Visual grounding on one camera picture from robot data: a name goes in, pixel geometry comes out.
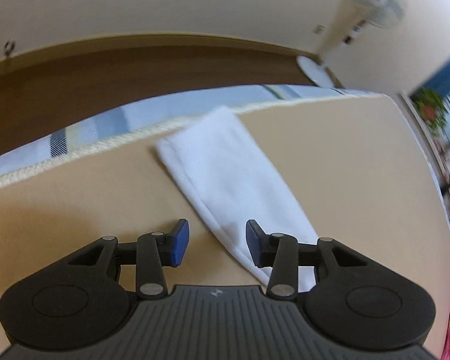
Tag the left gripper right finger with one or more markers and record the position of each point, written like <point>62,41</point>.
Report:
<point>345,295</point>

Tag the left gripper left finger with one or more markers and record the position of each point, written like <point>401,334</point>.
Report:
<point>91,293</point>

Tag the white garment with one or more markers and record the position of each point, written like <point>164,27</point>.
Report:
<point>228,180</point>

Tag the striped bed sheet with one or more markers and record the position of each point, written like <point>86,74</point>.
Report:
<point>154,110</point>

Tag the potted green plant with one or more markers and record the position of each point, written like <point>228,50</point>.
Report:
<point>430,105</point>

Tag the left blue curtain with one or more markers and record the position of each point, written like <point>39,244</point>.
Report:
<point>439,82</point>

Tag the white standing fan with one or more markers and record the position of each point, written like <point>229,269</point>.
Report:
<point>352,18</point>

